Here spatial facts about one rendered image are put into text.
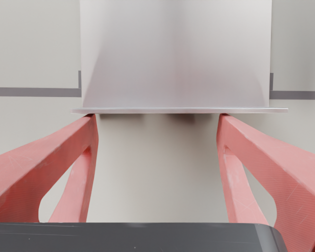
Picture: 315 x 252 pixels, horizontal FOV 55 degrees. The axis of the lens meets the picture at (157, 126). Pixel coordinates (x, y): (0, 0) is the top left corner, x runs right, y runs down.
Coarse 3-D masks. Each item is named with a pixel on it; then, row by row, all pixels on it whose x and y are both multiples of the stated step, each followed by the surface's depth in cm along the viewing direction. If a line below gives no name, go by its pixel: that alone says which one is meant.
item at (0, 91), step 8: (0, 88) 14; (8, 88) 14; (16, 88) 14; (24, 88) 14; (32, 88) 14; (40, 88) 14; (48, 88) 14; (56, 88) 14; (64, 88) 14; (72, 88) 14; (80, 88) 14; (32, 96) 14; (40, 96) 14; (48, 96) 14; (56, 96) 14; (64, 96) 14; (72, 96) 14; (80, 96) 14; (272, 96) 14; (280, 96) 14; (288, 96) 14; (296, 96) 14; (304, 96) 14; (312, 96) 14
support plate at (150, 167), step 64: (0, 0) 13; (64, 0) 13; (0, 64) 14; (64, 64) 14; (0, 128) 14; (128, 128) 14; (192, 128) 14; (256, 128) 14; (128, 192) 14; (192, 192) 14; (256, 192) 14
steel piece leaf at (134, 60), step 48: (96, 0) 13; (144, 0) 13; (192, 0) 13; (240, 0) 13; (96, 48) 13; (144, 48) 14; (192, 48) 14; (240, 48) 14; (96, 96) 14; (144, 96) 14; (192, 96) 14; (240, 96) 14
